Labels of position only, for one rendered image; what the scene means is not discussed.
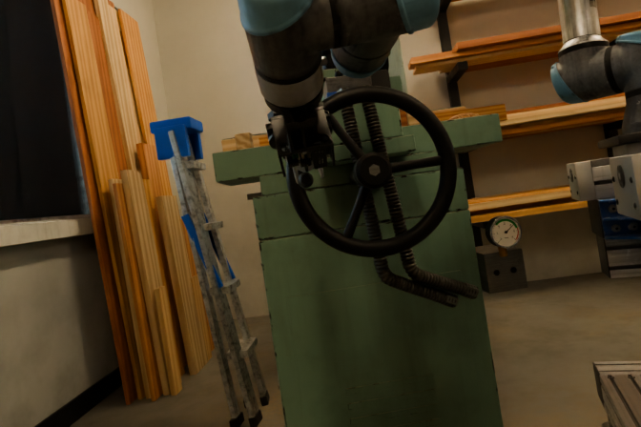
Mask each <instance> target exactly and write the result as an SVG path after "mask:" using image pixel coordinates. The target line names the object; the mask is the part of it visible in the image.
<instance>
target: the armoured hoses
mask: <svg viewBox="0 0 641 427"><path fill-rule="evenodd" d="M362 106H363V109H364V113H365V116H366V118H365V119H366V120H367V121H366V123H367V127H369V128H368V130H369V133H370V136H371V140H372V142H371V143H372V144H373V145H372V146H373V147H374V149H373V150H374V153H381V154H383V155H384V156H385V157H387V159H388V160H390V159H389V158H388V157H389V156H388V155H387V154H388V152H387V148H386V146H385V145H384V144H385V142H384V138H383V132H382V128H381V125H380V123H381V122H380V121H379V120H380V118H378V115H377V113H378V112H377V108H375V107H376V105H375V103H371V102H369V103H362ZM341 112H342V116H343V118H342V119H343V123H345V124H344V126H345V129H346V132H347V133H348V134H349V136H350V137H351V138H352V139H353V140H354V141H355V143H356V144H357V145H358V146H359V147H360V148H361V150H362V151H363V149H362V145H361V143H362V142H361V139H360V135H359V132H358V130H359V129H358V128H357V127H358V125H357V121H356V119H357V118H355V116H356V115H355V114H354V113H355V112H354V108H353V105H351V106H348V107H345V108H343V109H341ZM393 178H394V176H393V173H392V174H391V177H390V179H389V181H388V182H387V183H386V184H385V185H384V186H383V188H384V189H383V190H384V191H385V193H384V194H385V198H387V199H386V201H387V205H388V209H389V211H390V215H391V217H390V218H391V219H392V221H391V222H392V223H393V224H392V225H393V226H394V228H393V229H394V230H395V231H394V233H395V236H397V235H399V234H402V233H404V232H406V231H407V228H406V225H405V221H404V217H403V211H402V207H401V205H402V204H401V203H400V202H401V201H400V200H399V197H398V195H399V194H398V193H397V191H398V190H396V189H397V187H396V186H395V185H396V183H395V179H393ZM372 196H373V194H372V191H371V189H370V193H369V195H368V197H367V199H366V202H365V204H364V206H363V212H364V216H365V218H364V219H365V223H367V224H366V227H367V230H368V233H369V235H368V236H369V237H370V238H369V240H382V238H383V237H382V236H381V234H382V233H381V229H380V225H379V223H380V222H378V220H379V219H378V218H377V217H378V216H377V215H376V213H377V212H376V208H375V206H376V205H375V204H374V202H375V201H374V200H373V199H374V197H372ZM412 251H413V250H412V249H411V248H410V249H408V250H406V251H403V252H401V253H400V254H401V258H402V262H403V263H402V264H403V268H404V269H405V272H406V273H407V274H408V276H409V277H411V279H413V280H410V279H407V278H404V277H401V276H398V275H397V274H393V273H392V272H390V270H389V268H388V264H387V263H388V261H386V259H387V258H386V257H385V256H381V257H373V258H374V262H375V264H374V265H375V266H376V268H375V269H376V270H377V274H379V278H380V279H381V280H382V282H384V284H386V285H388V286H389V287H393V288H396V289H399V290H402V291H405V292H408V293H411V294H414V295H417V296H420V297H423V298H426V299H429V300H432V301H435V302H438V303H441V304H443V305H445V306H448V307H451V308H454V307H456V306H457V305H458V301H459V298H458V296H457V295H455V294H458V295H462V296H464V297H467V298H471V299H474V298H476V297H477V296H478V293H479V289H478V287H476V286H475V285H472V284H468V283H464V282H461V281H457V280H454V279H451V278H448V277H445V276H442V275H439V274H433V273H431V272H428V271H425V270H422V269H420V268H419V267H418V266H417V265H416V264H417V263H415V261H416V260H415V259H414V258H415V256H413V253H412ZM414 280H415V281H414ZM431 286H432V287H431ZM434 287H435V288H434ZM437 288H438V289H437ZM440 289H441V290H440ZM453 293H455V294H453Z"/></svg>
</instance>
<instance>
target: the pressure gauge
mask: <svg viewBox="0 0 641 427"><path fill-rule="evenodd" d="M512 225H513V226H512ZM511 226H512V227H511ZM510 227H511V228H510ZM509 228H510V229H509ZM508 229H509V230H508ZM507 230H508V232H507V234H505V231H507ZM521 236H522V229H521V226H520V224H519V222H518V221H517V220H516V219H515V218H513V217H511V216H495V217H493V218H491V219H490V220H489V221H488V222H487V224H486V238H487V240H488V241H489V242H490V243H491V244H492V245H494V246H497V247H498V250H499V254H500V256H507V248H511V247H514V246H515V245H516V244H517V243H518V242H519V241H520V239H521Z"/></svg>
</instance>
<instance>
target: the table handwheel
mask: <svg viewBox="0 0 641 427"><path fill-rule="evenodd" d="M321 102H323V105H324V107H325V109H324V111H329V114H330V122H331V126H332V130H333V131H334V132H335V134H336V135H337V136H338V137H339V138H340V140H341V141H342V142H343V144H344V145H345V146H346V148H347V149H348V150H349V151H350V152H351V153H352V154H353V156H354V157H355V158H356V160H357V162H356V163H355V165H354V169H353V171H352V172H351V174H350V180H351V182H352V183H353V184H354V185H357V186H359V185H360V186H361V187H360V190H359V193H358V196H357V199H356V202H355V205H354V208H353V211H352V213H351V215H350V217H349V220H348V222H347V225H346V227H345V230H344V232H343V234H341V233H339V232H338V231H336V230H334V229H333V228H331V227H330V226H329V225H328V224H326V223H325V222H324V221H323V220H322V219H321V218H320V216H319V215H318V214H317V213H316V211H315V210H314V208H313V206H312V205H311V203H310V201H309V199H308V196H307V193H306V190H305V188H303V187H301V186H300V185H299V184H298V183H297V182H296V179H295V176H294V172H293V168H289V166H288V163H287V162H286V181H287V187H288V192H289V195H290V198H291V201H292V203H293V206H294V208H295V210H296V212H297V214H298V215H299V217H300V219H301V221H302V222H303V223H304V225H305V226H306V227H307V228H308V229H309V230H310V231H311V232H312V233H313V234H314V235H315V236H316V237H317V238H318V239H320V240H321V241H322V242H324V243H325V244H327V245H329V246H330V247H332V248H334V249H336V250H338V251H341V252H343V253H346V254H352V255H356V256H363V257H381V256H388V255H393V254H398V253H401V252H403V251H406V250H408V249H410V248H412V247H414V246H415V245H417V244H419V243H420V242H422V241H423V240H424V239H426V238H427V237H428V236H429V235H430V234H431V233H432V232H433V231H434V230H435V229H436V228H437V227H438V226H439V224H440V223H441V222H442V220H443V219H444V217H445V215H446V213H447V211H448V209H449V207H450V204H451V202H452V199H453V196H454V193H455V188H456V181H457V163H456V156H455V152H454V148H453V145H452V142H451V140H450V137H449V135H448V133H447V131H446V129H445V127H444V125H443V124H442V122H441V121H440V120H439V118H438V117H437V116H436V115H435V113H434V112H433V111H432V110H431V109H430V108H428V107H427V106H426V105H425V104H424V103H422V102H421V101H419V100H418V99H416V98H415V97H413V96H411V95H409V94H407V93H405V92H403V91H398V90H395V89H391V88H387V87H382V86H361V87H355V88H351V89H347V90H344V91H339V92H337V93H335V94H333V95H331V96H329V97H327V98H326V99H324V100H323V101H321ZM369 102H371V103H383V104H387V105H390V106H393V107H396V108H398V109H401V110H403V111H405V112H407V113H409V114H410V115H411V116H413V117H414V118H415V119H416V120H417V121H419V122H420V123H421V124H422V126H423V127H424V128H425V129H426V131H427V132H428V134H429V135H430V137H431V139H432V141H433V143H434V145H435V147H436V150H437V153H438V156H432V157H427V158H421V159H416V160H408V161H401V162H393V163H390V162H389V160H388V159H387V157H385V156H384V155H383V154H381V153H378V152H369V153H367V154H365V153H364V152H363V151H362V150H361V148H360V147H359V146H358V145H357V144H356V143H355V141H354V140H353V139H352V138H351V137H350V136H349V134H348V133H347V132H346V131H345V129H344V128H343V127H342V125H341V124H340V123H339V121H338V120H337V119H336V117H335V116H334V115H333V113H335V112H337V111H339V110H341V109H343V108H345V107H348V106H351V105H355V104H360V103H369ZM434 166H440V183H439V188H438V191H437V194H436V197H435V199H434V201H433V203H432V205H431V207H430V209H429V210H428V212H427V213H426V214H425V216H424V217H423V218H422V219H421V220H420V221H419V222H418V223H417V224H416V225H415V226H413V227H412V228H411V229H409V230H408V231H406V232H404V233H402V234H399V235H397V236H394V237H391V238H387V239H383V240H360V239H356V238H353V234H354V232H355V229H356V227H357V224H358V221H359V218H360V215H361V213H362V209H363V206H364V204H365V202H366V199H367V197H368V195H369V193H370V189H377V188H380V187H382V186H384V185H385V184H386V183H387V182H388V181H389V179H390V177H391V174H392V173H398V172H403V171H409V170H414V169H420V168H427V167H434ZM357 183H358V184H359V185H358V184H357Z"/></svg>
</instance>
